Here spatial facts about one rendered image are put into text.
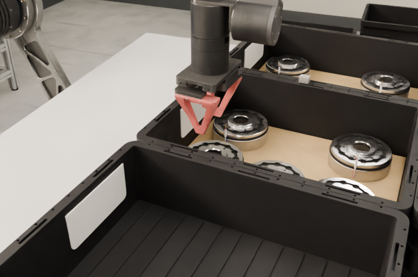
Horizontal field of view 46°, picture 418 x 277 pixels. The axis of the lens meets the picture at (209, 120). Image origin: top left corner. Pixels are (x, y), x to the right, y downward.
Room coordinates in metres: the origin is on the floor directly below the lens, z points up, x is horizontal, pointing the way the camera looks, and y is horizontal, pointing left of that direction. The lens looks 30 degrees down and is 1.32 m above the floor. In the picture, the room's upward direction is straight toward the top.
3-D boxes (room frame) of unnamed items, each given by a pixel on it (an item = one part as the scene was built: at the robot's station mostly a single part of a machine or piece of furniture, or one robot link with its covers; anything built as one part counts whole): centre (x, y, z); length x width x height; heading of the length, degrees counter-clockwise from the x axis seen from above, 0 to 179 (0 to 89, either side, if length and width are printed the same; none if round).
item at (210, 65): (0.68, 0.00, 1.04); 0.10 x 0.07 x 0.07; 154
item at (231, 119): (0.79, -0.06, 0.86); 0.05 x 0.05 x 0.01
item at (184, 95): (0.66, 0.01, 0.97); 0.07 x 0.07 x 0.09; 64
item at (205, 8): (0.68, -0.01, 1.10); 0.07 x 0.06 x 0.07; 68
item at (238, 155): (0.67, -0.01, 0.86); 0.10 x 0.10 x 0.01
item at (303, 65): (1.06, -0.19, 0.86); 0.10 x 0.10 x 0.01
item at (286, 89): (0.67, -0.13, 0.87); 0.40 x 0.30 x 0.11; 65
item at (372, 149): (0.70, -0.26, 0.86); 0.05 x 0.05 x 0.01
